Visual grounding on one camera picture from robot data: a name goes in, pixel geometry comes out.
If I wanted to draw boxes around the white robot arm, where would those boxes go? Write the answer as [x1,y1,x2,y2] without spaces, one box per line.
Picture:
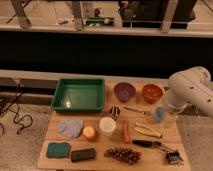
[163,66,213,118]

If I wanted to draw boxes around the purple bowl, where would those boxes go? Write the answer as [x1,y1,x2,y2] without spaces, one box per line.
[114,82,136,102]

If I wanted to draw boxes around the red bowl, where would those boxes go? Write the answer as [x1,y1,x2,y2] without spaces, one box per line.
[142,84,163,104]

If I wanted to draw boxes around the black white striped ball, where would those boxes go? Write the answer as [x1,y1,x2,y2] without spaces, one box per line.
[109,106,120,117]

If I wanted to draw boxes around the green plastic tray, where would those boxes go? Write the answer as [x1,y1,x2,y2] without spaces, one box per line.
[51,78,105,113]

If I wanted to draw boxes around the white cup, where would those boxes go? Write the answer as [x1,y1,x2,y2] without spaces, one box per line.
[99,117,116,136]

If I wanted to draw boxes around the red yellow apple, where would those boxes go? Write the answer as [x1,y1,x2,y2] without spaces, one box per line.
[83,126,97,141]

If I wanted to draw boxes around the blue crumpled cloth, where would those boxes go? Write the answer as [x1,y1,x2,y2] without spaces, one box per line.
[58,119,84,138]

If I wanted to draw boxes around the yellow banana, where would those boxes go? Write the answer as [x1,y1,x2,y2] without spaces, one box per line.
[134,122,163,138]

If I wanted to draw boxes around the clear blue glass cup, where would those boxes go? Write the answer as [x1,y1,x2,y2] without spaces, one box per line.
[154,107,166,123]

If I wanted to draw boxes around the bunch of dark grapes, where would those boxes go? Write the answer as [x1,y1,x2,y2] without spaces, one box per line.
[104,148,141,165]

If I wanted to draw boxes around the black eraser block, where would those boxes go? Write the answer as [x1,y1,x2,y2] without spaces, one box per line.
[71,148,96,162]

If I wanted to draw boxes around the green sponge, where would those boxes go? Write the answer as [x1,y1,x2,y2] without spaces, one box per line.
[46,142,70,158]

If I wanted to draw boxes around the black binder clip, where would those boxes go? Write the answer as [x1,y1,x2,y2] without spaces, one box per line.
[166,151,183,165]

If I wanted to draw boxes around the black handled knife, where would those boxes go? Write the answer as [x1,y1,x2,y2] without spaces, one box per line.
[132,140,175,152]

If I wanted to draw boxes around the black power cable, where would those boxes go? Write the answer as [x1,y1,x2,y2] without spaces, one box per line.
[0,81,34,136]

